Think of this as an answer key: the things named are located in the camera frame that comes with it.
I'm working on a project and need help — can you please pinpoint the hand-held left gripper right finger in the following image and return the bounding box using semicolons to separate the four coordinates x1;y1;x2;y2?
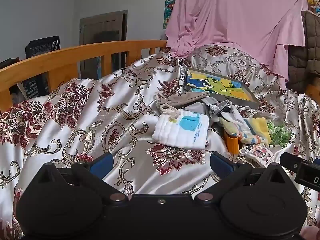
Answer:
195;152;288;203

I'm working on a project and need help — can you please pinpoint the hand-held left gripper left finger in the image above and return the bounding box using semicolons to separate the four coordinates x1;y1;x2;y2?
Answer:
35;152;129;203

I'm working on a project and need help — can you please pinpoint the orange pouch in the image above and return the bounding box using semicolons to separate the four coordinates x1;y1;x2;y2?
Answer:
223;131;240;154

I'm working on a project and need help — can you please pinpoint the striped yellow cloth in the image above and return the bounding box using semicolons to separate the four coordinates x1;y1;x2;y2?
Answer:
220;105;272;146

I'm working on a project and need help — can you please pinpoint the white cloth with whale print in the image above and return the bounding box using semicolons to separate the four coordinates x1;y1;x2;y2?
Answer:
152;110;210;150

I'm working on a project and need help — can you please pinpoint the beige drawstring pouch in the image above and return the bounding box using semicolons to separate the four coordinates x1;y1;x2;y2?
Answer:
154;92;210;121

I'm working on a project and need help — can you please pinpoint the metal tray with cartoon picture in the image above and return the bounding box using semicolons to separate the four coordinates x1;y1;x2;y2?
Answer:
184;64;261;109

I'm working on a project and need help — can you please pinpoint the clear bag of green pieces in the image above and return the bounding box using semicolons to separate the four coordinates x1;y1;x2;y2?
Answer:
266;120;293;148

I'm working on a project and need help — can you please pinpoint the white red printed small cloth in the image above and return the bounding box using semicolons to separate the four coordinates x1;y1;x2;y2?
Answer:
239;144;278;168

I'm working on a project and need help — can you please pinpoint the floral satin blanket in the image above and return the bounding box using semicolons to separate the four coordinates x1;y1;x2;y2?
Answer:
0;44;320;240

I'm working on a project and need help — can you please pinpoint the plain wooden bed board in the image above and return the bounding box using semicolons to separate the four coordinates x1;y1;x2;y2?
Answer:
306;84;320;103

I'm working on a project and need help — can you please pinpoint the brown quilted jacket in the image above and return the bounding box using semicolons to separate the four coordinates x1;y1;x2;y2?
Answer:
287;10;320;95

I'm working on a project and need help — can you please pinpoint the dark wooden door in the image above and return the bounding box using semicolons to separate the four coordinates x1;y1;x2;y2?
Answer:
79;10;128;80

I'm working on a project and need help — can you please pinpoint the pink bed sheet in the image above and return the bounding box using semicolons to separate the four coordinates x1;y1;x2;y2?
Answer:
164;0;309;90

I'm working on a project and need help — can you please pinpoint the wooden slatted bed rail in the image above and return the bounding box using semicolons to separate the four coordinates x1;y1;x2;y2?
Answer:
0;39;168;113

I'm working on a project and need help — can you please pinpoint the teal wall poster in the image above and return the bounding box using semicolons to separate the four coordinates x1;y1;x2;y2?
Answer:
163;0;177;29

